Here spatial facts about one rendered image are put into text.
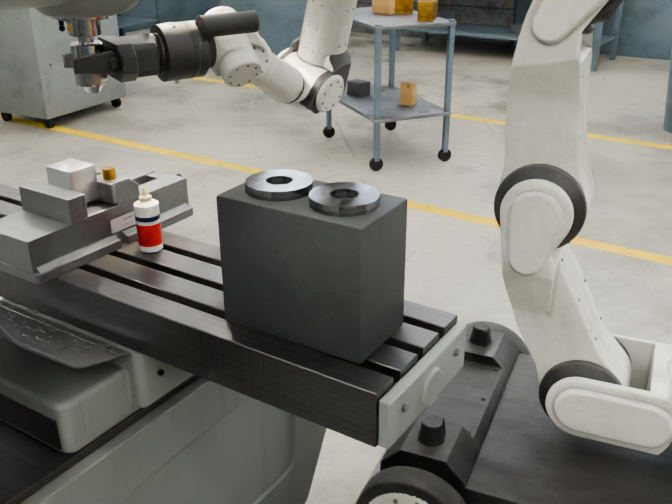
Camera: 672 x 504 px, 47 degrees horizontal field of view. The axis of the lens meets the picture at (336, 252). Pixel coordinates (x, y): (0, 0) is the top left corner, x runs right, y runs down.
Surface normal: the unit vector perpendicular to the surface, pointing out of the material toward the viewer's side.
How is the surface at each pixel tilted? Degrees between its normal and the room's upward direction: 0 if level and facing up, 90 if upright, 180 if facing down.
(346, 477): 0
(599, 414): 90
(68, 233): 90
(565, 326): 90
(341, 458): 0
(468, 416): 0
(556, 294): 90
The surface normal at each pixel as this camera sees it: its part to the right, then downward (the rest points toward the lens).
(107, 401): 0.84, 0.22
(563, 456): 0.00, -0.91
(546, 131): -0.40, 0.39
